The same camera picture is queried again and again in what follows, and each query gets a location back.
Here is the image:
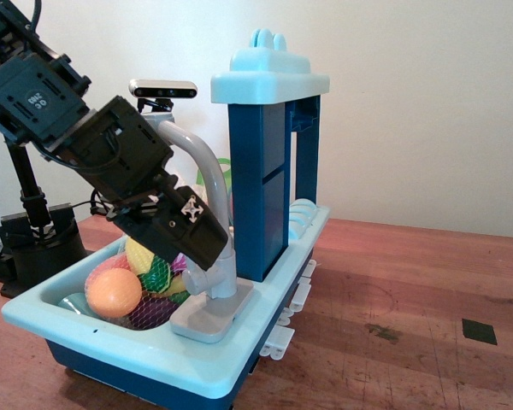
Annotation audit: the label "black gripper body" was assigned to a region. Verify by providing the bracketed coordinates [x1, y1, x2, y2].
[49, 97, 180, 210]

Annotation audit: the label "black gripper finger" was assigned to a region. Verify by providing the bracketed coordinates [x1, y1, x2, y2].
[107, 186, 227, 270]

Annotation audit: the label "grey toy faucet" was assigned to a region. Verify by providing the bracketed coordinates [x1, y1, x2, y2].
[144, 113, 253, 343]

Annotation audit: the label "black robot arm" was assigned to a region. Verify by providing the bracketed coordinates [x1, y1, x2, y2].
[0, 1, 227, 296]

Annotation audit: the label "green plastic toy piece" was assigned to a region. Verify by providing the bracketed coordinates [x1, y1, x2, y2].
[196, 157, 233, 223]

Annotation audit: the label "mesh bag of toy fruit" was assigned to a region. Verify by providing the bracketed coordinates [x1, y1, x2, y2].
[84, 237, 190, 331]

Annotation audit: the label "light blue toy plates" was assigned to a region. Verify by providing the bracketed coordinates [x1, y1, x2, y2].
[288, 198, 317, 241]

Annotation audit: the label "light blue toy sink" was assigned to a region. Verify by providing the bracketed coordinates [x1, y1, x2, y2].
[2, 206, 329, 409]

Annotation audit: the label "blue toy dish rack tower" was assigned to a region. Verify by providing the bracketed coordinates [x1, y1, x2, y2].
[211, 28, 330, 282]

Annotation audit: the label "black tape square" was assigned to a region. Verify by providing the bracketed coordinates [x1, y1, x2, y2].
[462, 319, 498, 345]

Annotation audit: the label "black camera cable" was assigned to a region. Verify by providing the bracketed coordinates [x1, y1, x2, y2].
[72, 187, 121, 219]

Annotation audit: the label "grey depth camera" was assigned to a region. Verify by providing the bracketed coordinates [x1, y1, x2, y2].
[128, 79, 198, 113]

